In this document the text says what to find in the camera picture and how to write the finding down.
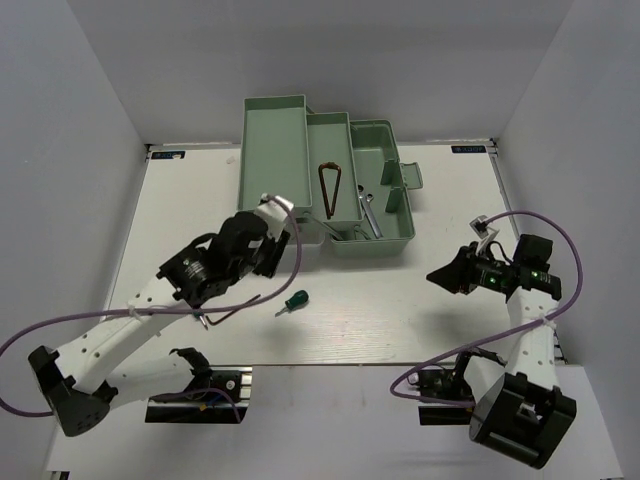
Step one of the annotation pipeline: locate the dark brown hex key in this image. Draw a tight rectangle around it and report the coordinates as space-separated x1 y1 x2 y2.
205 294 261 327

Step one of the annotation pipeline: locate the clear plastic toolbox lid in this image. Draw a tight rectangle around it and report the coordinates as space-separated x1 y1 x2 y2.
285 218 325 252

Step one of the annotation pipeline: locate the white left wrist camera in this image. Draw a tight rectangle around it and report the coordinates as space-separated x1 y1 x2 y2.
253 193 294 240

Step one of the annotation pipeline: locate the small silver ratchet wrench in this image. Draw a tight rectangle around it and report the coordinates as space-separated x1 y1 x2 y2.
319 192 376 241

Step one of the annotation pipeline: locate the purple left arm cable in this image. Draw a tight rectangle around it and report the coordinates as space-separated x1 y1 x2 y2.
0 194 304 419

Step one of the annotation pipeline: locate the long brown hex key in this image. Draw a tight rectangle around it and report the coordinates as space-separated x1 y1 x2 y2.
318 162 332 220

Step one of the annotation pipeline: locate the green stubby screwdriver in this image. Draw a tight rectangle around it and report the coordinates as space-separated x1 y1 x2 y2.
275 290 309 317
193 311 209 330

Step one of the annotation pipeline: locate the large silver ratchet wrench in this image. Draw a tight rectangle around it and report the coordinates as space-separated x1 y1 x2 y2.
357 185 383 239

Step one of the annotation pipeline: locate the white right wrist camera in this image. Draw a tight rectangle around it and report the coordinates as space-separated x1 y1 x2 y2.
469 215 499 252

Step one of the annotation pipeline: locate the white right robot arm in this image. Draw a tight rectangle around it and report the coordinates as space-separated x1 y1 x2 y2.
409 234 577 469

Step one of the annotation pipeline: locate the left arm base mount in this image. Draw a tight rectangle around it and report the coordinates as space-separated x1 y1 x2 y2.
145 366 253 425

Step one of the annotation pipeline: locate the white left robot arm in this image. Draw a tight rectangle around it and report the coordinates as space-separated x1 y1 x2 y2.
28 201 290 437

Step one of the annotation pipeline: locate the green cantilever toolbox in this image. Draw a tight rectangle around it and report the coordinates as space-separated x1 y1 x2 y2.
238 94 423 258

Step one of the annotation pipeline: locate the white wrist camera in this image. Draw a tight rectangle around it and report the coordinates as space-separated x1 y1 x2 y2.
469 215 499 252
253 193 294 240

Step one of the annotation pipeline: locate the short brown hex key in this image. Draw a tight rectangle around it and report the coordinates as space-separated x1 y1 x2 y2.
327 162 342 218

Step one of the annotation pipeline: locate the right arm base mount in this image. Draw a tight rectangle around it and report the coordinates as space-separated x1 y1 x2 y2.
408 347 506 426

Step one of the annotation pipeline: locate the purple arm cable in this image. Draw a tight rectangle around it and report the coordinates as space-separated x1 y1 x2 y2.
0 194 304 419
389 209 584 401

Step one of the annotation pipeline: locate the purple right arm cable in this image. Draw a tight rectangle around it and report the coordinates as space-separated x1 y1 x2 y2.
389 209 584 401

